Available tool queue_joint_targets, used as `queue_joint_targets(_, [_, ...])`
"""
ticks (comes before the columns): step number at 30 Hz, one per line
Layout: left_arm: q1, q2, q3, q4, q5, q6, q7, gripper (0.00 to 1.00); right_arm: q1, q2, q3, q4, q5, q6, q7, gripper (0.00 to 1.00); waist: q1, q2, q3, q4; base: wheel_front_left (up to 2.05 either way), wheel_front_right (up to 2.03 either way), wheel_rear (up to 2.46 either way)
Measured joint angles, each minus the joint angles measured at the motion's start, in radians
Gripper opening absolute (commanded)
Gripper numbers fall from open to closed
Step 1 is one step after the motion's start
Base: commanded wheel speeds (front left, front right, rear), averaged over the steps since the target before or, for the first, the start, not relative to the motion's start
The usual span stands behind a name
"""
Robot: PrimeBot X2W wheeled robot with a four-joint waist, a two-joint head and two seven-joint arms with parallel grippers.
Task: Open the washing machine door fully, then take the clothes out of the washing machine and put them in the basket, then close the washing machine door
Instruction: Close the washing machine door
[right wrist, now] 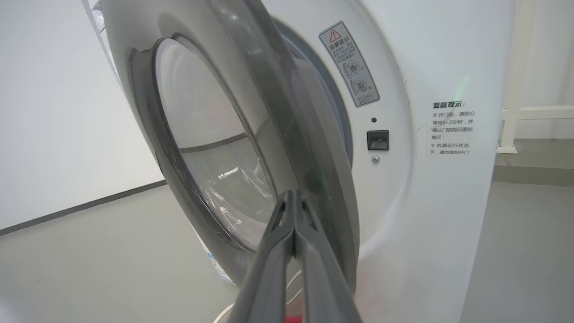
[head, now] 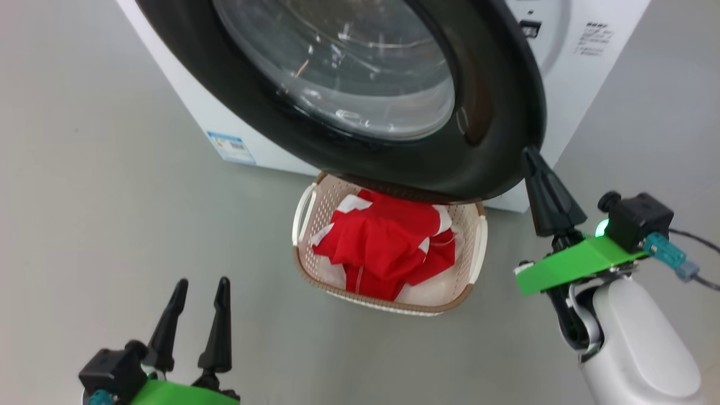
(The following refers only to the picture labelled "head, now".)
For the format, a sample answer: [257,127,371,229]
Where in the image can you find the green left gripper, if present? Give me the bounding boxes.
[128,276,241,405]

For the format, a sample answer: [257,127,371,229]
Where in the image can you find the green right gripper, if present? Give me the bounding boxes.
[514,145,647,355]

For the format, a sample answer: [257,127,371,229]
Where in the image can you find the black round glass washer door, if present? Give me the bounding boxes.
[135,0,547,203]

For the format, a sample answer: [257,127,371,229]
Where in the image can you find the red garment with white stripes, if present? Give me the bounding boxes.
[312,190,454,282]

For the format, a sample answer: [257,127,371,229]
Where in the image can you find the plain red garment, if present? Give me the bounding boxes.
[343,231,457,302]

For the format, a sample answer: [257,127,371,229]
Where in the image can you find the cream laundry basket brown rim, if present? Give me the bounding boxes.
[292,172,488,317]

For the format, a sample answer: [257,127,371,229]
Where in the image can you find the white front-load washing machine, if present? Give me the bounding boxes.
[115,0,653,213]

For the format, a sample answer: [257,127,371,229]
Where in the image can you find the black printed warning text label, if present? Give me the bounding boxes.
[575,22,615,57]

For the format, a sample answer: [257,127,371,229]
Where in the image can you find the blue energy label sticker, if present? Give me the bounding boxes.
[206,131,257,165]

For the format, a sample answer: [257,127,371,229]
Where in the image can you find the teal right camera cable connector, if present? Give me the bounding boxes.
[642,232,700,282]

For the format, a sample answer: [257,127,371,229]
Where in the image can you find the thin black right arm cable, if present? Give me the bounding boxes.
[668,227,720,292]

